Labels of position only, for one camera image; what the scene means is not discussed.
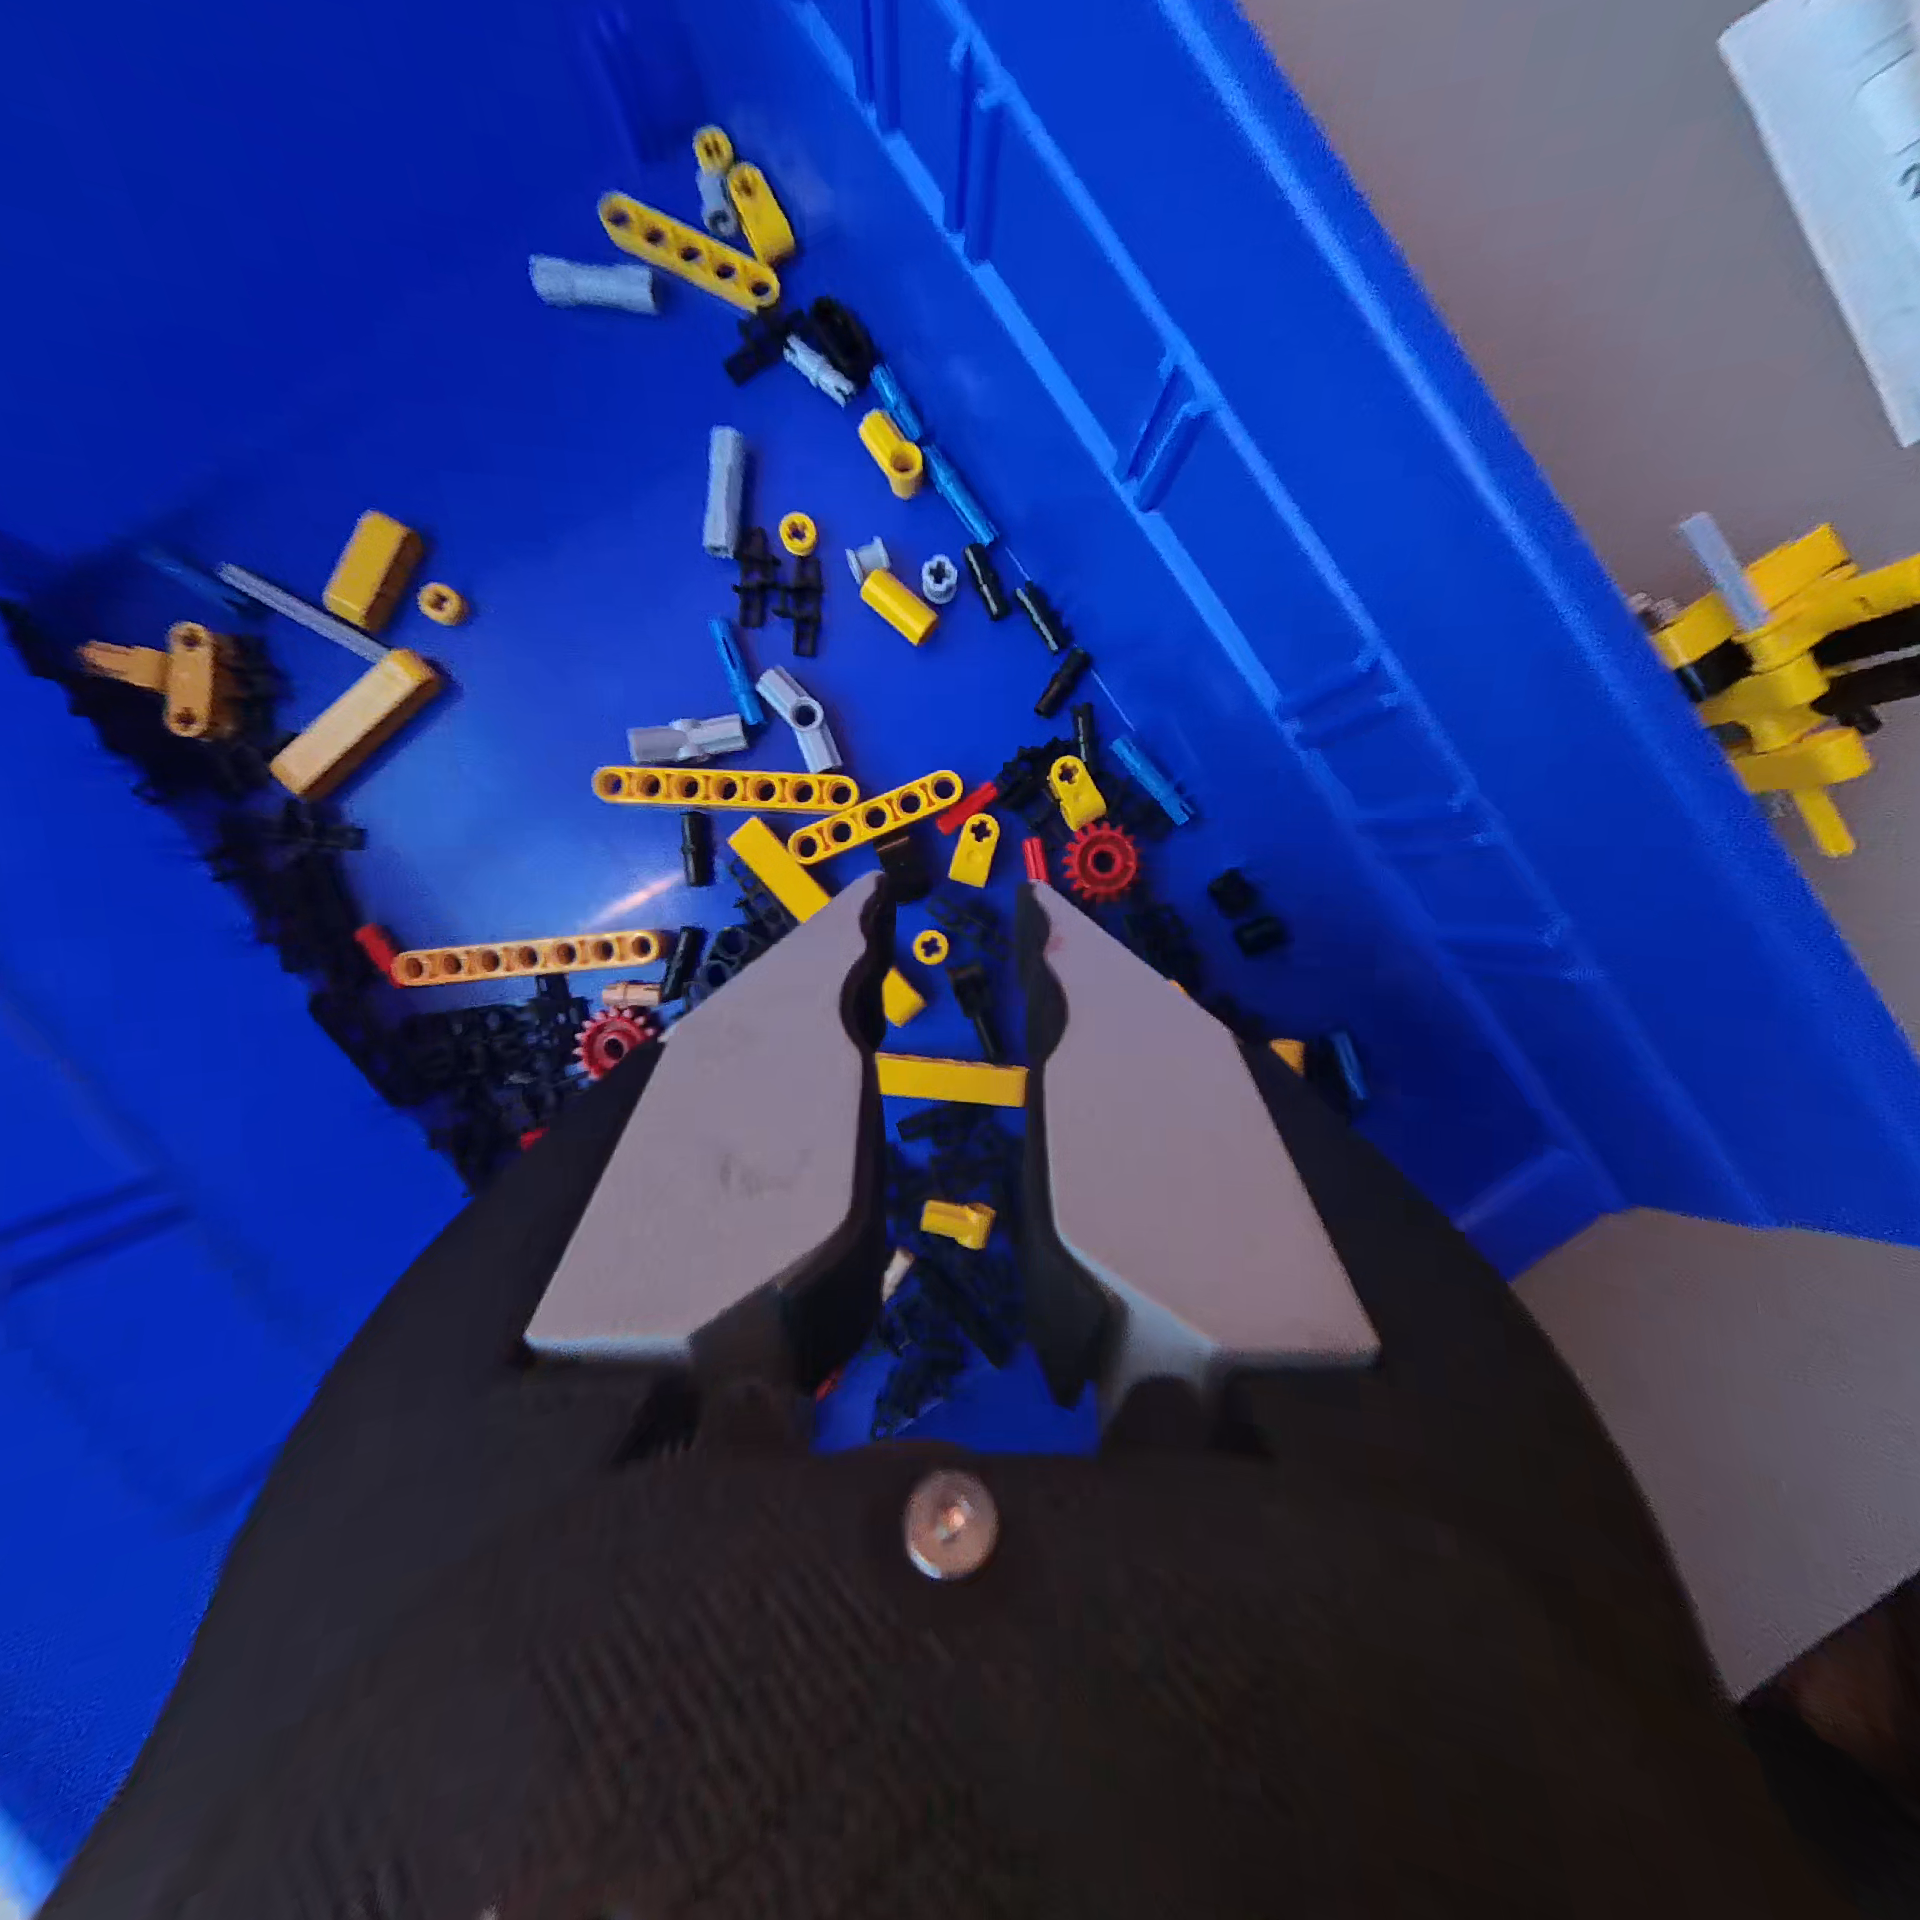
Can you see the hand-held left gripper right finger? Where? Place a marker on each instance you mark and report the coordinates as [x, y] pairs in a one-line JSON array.
[[1187, 1170]]

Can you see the pile of lego pieces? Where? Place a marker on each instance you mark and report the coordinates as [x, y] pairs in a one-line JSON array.
[[720, 785]]

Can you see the blue plastic bin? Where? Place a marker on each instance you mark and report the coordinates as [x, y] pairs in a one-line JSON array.
[[300, 375]]

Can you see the lego instruction booklet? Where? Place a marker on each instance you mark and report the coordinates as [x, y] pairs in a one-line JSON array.
[[1847, 180]]

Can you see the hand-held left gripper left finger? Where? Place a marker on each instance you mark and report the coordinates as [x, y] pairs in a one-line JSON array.
[[736, 1154]]

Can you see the yellow lego model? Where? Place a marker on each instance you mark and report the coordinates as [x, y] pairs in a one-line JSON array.
[[1793, 689]]

